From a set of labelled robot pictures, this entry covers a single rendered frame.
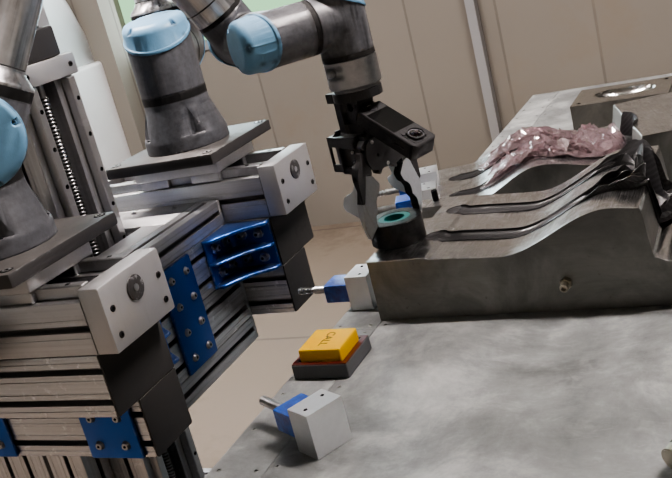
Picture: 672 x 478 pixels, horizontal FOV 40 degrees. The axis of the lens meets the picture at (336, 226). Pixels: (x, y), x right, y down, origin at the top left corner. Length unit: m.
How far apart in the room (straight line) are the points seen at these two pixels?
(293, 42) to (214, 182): 0.46
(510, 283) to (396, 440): 0.31
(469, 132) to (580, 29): 0.67
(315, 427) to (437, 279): 0.34
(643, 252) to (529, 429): 0.31
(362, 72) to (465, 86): 2.96
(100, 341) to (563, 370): 0.56
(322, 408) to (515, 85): 3.26
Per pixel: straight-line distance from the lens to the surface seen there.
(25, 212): 1.28
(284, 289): 1.64
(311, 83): 4.47
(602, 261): 1.21
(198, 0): 1.33
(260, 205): 1.60
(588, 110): 2.05
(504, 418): 1.03
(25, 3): 1.14
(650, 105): 1.76
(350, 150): 1.32
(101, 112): 4.75
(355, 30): 1.28
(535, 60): 4.13
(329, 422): 1.03
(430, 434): 1.03
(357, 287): 1.37
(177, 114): 1.64
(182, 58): 1.64
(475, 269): 1.25
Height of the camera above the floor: 1.32
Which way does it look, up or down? 17 degrees down
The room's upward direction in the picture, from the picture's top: 14 degrees counter-clockwise
